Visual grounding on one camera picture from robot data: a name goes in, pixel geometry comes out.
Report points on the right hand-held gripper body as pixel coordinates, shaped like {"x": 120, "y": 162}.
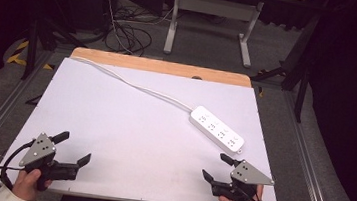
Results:
{"x": 245, "y": 174}

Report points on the black metal stand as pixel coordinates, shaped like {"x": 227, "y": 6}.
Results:
{"x": 32, "y": 48}
{"x": 303, "y": 76}

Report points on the white metal desk frame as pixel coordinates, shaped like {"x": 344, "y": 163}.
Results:
{"x": 210, "y": 5}

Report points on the yellow black floor tape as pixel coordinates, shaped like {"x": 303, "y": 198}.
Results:
{"x": 20, "y": 52}

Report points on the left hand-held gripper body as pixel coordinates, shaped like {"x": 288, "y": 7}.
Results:
{"x": 38, "y": 150}

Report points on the person's left hand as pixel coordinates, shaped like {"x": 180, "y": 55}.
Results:
{"x": 26, "y": 183}

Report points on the white power strip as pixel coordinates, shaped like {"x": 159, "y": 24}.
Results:
{"x": 217, "y": 130}

